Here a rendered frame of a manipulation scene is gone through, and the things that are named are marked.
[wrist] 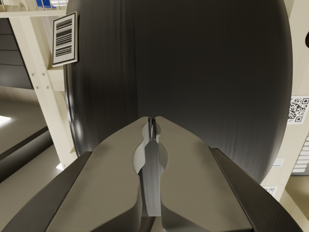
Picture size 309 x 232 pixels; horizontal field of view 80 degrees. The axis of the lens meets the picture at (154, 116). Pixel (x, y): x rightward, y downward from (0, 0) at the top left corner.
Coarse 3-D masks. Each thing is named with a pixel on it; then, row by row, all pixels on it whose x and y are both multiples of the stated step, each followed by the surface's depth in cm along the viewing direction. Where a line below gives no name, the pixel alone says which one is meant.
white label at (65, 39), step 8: (64, 16) 22; (72, 16) 22; (56, 24) 23; (64, 24) 22; (72, 24) 22; (56, 32) 23; (64, 32) 22; (72, 32) 22; (56, 40) 23; (64, 40) 22; (72, 40) 22; (56, 48) 23; (64, 48) 22; (72, 48) 22; (56, 56) 23; (64, 56) 22; (72, 56) 21; (56, 64) 22
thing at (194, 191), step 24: (168, 120) 11; (168, 144) 9; (192, 144) 9; (168, 168) 8; (192, 168) 8; (216, 168) 8; (168, 192) 7; (192, 192) 7; (216, 192) 7; (168, 216) 6; (192, 216) 6; (216, 216) 6; (240, 216) 6
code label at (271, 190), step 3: (264, 186) 56; (267, 186) 56; (270, 186) 56; (273, 186) 56; (276, 186) 56; (267, 189) 56; (270, 189) 56; (273, 189) 56; (276, 189) 56; (270, 192) 57; (273, 192) 57; (273, 195) 57
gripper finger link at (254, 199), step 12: (216, 156) 8; (228, 168) 8; (240, 168) 8; (228, 180) 7; (240, 180) 7; (252, 180) 7; (240, 192) 7; (252, 192) 7; (264, 192) 7; (240, 204) 6; (252, 204) 6; (264, 204) 6; (276, 204) 6; (252, 216) 6; (264, 216) 6; (276, 216) 6; (288, 216) 6; (264, 228) 6; (276, 228) 5; (288, 228) 5; (300, 228) 5
